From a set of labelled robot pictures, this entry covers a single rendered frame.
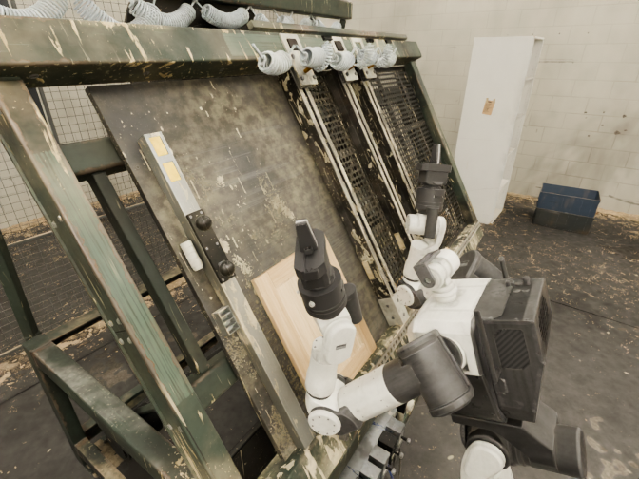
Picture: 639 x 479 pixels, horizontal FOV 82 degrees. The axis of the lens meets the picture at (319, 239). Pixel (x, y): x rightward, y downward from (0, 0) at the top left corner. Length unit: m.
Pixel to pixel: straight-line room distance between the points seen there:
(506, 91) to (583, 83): 1.52
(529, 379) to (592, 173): 5.32
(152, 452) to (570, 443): 1.16
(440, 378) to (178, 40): 1.04
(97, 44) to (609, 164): 5.81
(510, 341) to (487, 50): 4.07
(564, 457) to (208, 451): 0.83
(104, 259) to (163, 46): 0.56
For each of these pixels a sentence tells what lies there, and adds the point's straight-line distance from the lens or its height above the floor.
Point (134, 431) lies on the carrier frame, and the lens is 1.49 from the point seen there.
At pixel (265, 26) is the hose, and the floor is 1.97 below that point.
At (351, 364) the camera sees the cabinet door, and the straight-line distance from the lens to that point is 1.36.
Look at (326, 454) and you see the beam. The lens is 1.24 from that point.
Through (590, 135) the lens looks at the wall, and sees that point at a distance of 6.06.
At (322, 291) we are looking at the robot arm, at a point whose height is 1.50.
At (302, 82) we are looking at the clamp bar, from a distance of 1.43.
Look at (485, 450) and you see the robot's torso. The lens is 1.17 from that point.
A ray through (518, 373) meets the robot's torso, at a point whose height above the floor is 1.28.
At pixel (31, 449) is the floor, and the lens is 2.75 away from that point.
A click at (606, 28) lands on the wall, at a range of 5.99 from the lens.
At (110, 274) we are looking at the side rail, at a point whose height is 1.49.
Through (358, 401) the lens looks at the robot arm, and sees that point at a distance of 0.90.
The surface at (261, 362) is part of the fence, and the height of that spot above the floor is 1.15.
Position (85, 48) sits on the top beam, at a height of 1.91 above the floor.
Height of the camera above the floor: 1.90
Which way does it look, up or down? 27 degrees down
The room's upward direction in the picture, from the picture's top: straight up
